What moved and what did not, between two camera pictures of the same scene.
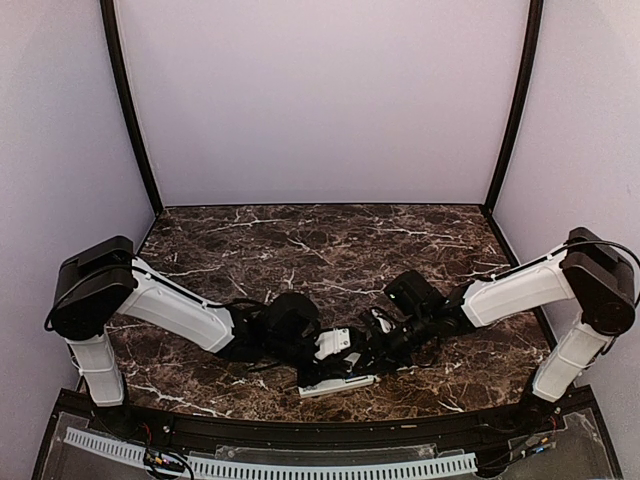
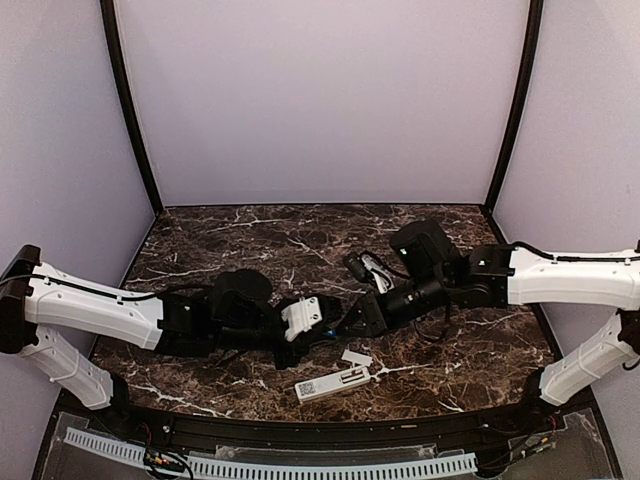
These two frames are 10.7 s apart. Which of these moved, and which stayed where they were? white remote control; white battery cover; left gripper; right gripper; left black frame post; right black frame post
Moved: left gripper; right gripper
Stayed: white battery cover; white remote control; left black frame post; right black frame post
